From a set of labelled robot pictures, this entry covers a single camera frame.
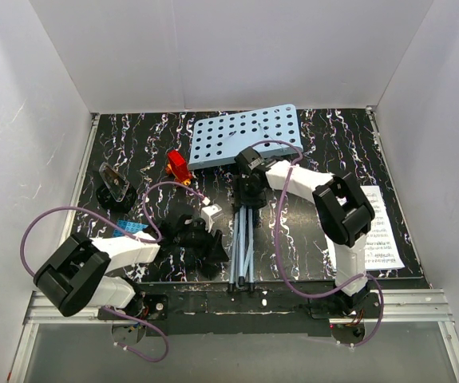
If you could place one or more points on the blue white brick block stack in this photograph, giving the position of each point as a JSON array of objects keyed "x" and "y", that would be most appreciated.
[{"x": 128, "y": 226}]

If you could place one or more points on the blue music stand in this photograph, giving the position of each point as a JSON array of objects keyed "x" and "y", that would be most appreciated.
[{"x": 253, "y": 141}]

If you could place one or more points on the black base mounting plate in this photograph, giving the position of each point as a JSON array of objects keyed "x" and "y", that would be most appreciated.
[{"x": 251, "y": 312}]

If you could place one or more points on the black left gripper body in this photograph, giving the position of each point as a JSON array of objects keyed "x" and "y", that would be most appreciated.
[{"x": 207, "y": 242}]

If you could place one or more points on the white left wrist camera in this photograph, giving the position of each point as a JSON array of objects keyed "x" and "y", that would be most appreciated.
[{"x": 210, "y": 214}]

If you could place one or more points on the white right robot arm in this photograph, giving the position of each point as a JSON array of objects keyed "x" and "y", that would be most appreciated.
[{"x": 344, "y": 212}]

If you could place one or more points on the red toy brick car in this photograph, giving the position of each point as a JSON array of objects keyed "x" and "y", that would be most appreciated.
[{"x": 177, "y": 167}]

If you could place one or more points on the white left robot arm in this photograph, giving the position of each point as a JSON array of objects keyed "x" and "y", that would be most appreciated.
[{"x": 79, "y": 273}]

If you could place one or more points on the white sheet music page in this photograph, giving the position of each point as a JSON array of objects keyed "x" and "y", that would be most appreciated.
[{"x": 381, "y": 251}]

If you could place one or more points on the black metronome body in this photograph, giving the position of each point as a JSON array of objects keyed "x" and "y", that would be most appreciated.
[{"x": 115, "y": 193}]

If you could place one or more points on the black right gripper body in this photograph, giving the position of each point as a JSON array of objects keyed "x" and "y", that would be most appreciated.
[{"x": 249, "y": 191}]

